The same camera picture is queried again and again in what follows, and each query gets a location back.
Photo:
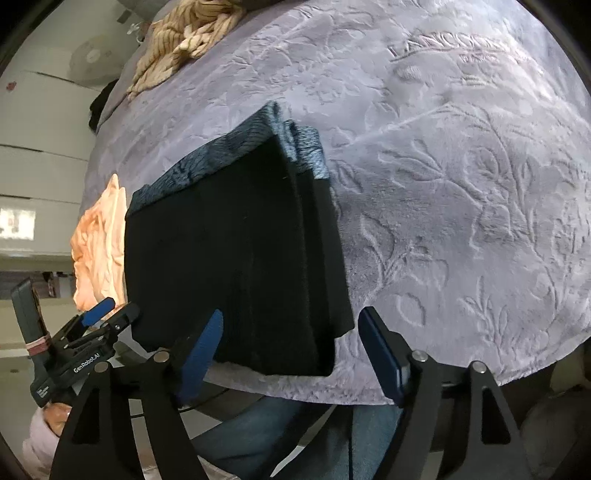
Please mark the white round fan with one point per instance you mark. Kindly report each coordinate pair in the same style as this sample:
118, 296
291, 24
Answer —
99, 60

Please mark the black item beside bed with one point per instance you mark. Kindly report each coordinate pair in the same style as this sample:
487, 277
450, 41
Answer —
98, 104

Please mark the pink sleeve forearm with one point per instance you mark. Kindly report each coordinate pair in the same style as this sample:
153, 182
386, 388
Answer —
39, 448

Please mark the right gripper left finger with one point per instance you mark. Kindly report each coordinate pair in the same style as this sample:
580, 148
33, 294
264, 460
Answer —
98, 440

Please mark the orange garment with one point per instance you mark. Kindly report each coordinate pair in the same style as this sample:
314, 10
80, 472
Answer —
97, 249

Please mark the cream striped garment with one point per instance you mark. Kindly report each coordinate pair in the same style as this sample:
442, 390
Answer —
186, 33

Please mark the black pants with patterned trim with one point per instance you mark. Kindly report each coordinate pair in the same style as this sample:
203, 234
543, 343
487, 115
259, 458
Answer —
244, 226

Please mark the person's blue jeans legs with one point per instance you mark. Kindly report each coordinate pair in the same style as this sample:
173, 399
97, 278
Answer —
350, 445

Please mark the lavender embossed bedspread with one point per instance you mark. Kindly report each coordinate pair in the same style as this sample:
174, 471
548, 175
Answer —
457, 136

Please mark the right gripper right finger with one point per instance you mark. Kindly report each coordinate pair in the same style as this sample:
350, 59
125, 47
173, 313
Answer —
482, 440

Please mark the person's left hand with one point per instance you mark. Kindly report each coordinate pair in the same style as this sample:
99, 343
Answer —
56, 415

